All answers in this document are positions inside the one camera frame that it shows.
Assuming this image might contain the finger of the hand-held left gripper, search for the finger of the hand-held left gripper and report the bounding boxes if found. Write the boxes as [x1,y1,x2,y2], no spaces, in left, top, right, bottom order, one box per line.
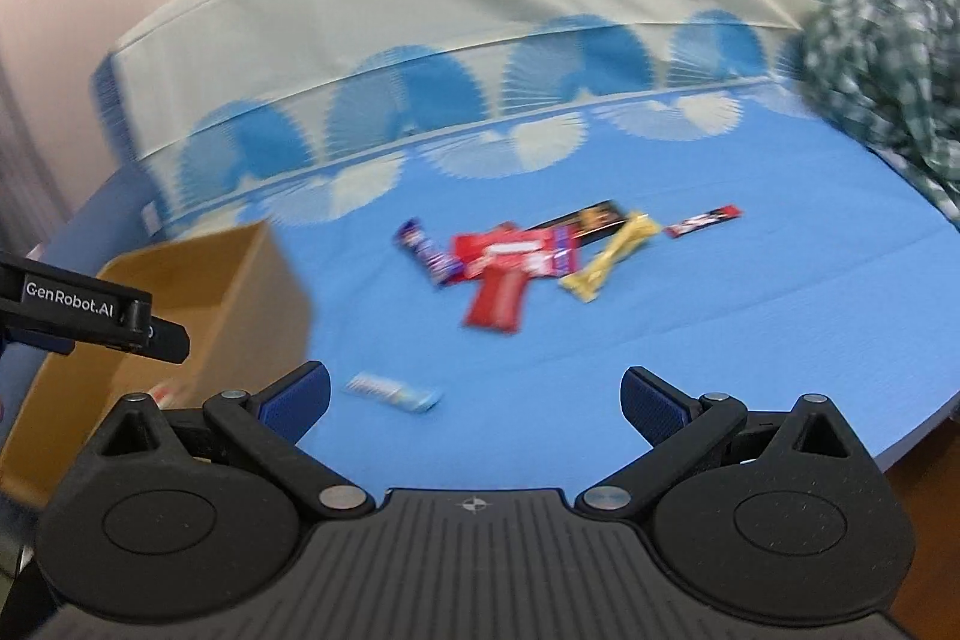
[142,317,190,364]

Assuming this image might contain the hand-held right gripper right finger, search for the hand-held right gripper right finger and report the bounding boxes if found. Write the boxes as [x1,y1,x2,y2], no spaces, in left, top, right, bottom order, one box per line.
[577,366,863,521]

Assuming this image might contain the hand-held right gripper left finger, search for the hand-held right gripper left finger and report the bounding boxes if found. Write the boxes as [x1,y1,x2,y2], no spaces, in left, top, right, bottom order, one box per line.
[97,361,376,521]

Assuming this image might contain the cardboard box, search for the cardboard box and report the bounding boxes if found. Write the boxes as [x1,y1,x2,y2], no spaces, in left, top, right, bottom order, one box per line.
[0,220,312,506]

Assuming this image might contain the blue white snack packet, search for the blue white snack packet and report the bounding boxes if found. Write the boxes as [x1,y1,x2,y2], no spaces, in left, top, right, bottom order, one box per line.
[343,372,443,414]

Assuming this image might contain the yellow snack packet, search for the yellow snack packet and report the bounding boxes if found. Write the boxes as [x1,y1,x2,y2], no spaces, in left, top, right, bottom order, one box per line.
[559,211,662,304]

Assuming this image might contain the red square snack packet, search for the red square snack packet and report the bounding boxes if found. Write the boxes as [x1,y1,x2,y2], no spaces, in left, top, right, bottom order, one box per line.
[461,269,530,333]

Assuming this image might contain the purple snack packet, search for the purple snack packet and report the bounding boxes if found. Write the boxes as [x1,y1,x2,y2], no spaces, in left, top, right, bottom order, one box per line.
[395,218,462,287]

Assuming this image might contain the red white snack packet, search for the red white snack packet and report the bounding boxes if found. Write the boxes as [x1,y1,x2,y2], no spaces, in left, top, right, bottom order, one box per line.
[448,224,552,281]

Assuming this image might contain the blue fan-print sheet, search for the blue fan-print sheet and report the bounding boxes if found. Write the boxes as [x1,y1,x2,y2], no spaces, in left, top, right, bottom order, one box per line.
[90,0,960,483]

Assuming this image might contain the small red snack bar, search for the small red snack bar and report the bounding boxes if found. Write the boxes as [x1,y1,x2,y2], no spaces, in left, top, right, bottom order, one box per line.
[666,203,745,240]

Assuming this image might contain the black snack bar packet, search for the black snack bar packet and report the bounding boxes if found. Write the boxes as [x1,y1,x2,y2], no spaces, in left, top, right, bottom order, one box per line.
[525,200,627,251]

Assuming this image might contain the green checked cloth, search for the green checked cloth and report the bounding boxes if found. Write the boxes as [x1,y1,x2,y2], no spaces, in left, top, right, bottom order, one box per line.
[796,0,960,229]

